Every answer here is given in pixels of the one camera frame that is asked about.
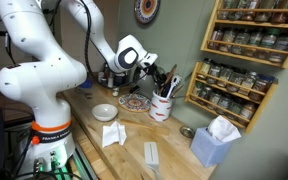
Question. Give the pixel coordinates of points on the decorative painted wall plate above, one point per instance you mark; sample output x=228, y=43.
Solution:
x=147, y=10

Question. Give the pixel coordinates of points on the small wooden spice rack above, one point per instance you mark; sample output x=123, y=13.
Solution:
x=263, y=106

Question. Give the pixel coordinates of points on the small metal tool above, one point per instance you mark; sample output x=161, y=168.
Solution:
x=84, y=93

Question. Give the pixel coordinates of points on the blue tissue box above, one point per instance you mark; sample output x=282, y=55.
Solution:
x=207, y=150

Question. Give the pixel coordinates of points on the brown wooden utensil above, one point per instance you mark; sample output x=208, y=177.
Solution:
x=178, y=90

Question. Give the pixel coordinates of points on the white utensil holder orange marks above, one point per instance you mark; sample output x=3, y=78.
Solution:
x=160, y=106

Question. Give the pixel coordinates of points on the colourful painted ceramic trivet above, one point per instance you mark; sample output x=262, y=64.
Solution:
x=134, y=102

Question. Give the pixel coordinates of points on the black plastic spoon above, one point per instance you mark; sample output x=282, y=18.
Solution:
x=164, y=90

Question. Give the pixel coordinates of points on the small white jar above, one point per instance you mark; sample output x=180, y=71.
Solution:
x=115, y=92

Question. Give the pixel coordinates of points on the white flat kitchen tool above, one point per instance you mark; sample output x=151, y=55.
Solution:
x=151, y=153

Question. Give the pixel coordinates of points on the crumpled white napkin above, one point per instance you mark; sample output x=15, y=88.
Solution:
x=112, y=135

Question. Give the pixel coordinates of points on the white cylindrical container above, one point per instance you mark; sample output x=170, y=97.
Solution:
x=110, y=83

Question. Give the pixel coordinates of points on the wooden spatula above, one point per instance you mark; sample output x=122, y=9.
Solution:
x=144, y=126

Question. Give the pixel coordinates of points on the white slotted pasta spoon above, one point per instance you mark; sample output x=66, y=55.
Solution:
x=175, y=81

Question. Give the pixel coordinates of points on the glass spice jar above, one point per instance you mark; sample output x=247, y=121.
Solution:
x=225, y=77
x=205, y=68
x=248, y=83
x=262, y=10
x=234, y=109
x=278, y=11
x=236, y=8
x=248, y=10
x=227, y=40
x=240, y=42
x=261, y=88
x=282, y=48
x=214, y=73
x=224, y=104
x=224, y=9
x=215, y=39
x=268, y=44
x=197, y=90
x=247, y=113
x=254, y=43
x=205, y=95
x=236, y=80
x=215, y=100

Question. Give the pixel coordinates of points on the small pale bottle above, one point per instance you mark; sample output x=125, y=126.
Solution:
x=101, y=77

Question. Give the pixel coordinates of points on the white ceramic bowl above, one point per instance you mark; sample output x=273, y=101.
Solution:
x=104, y=112

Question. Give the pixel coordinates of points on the dark bottle white label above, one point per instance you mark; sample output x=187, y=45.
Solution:
x=107, y=73

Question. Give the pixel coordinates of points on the small metal lid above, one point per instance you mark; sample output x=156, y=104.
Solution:
x=186, y=132

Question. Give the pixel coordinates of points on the black round container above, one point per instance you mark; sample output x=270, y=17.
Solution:
x=119, y=80

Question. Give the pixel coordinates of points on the small blue container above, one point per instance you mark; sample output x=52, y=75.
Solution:
x=88, y=84

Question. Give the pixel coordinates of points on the round wooden spoon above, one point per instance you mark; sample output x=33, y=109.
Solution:
x=170, y=74

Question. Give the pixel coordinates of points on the large wooden spice rack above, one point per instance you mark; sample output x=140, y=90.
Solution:
x=250, y=24

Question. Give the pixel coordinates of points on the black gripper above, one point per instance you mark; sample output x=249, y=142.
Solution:
x=154, y=71

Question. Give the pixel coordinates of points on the white tissue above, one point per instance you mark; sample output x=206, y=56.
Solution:
x=222, y=130

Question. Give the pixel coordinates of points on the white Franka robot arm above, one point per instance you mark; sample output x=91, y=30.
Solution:
x=44, y=73

